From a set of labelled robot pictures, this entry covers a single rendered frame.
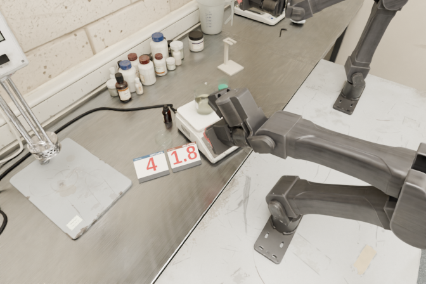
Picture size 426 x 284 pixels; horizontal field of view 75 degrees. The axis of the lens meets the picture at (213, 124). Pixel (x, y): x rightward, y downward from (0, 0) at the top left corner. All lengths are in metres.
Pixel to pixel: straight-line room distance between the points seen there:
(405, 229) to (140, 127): 0.77
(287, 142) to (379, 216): 0.18
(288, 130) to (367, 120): 0.63
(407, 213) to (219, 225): 0.43
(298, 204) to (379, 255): 0.27
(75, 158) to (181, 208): 0.37
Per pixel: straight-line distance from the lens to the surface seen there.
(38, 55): 1.06
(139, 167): 0.84
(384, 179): 0.47
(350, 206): 0.56
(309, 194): 0.60
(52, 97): 1.08
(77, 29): 1.11
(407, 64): 2.21
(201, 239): 0.74
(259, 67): 1.23
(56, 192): 0.89
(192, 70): 1.20
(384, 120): 1.14
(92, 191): 0.85
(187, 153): 0.84
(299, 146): 0.50
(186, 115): 0.86
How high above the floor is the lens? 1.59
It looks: 46 degrees down
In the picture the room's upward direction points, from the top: straight up
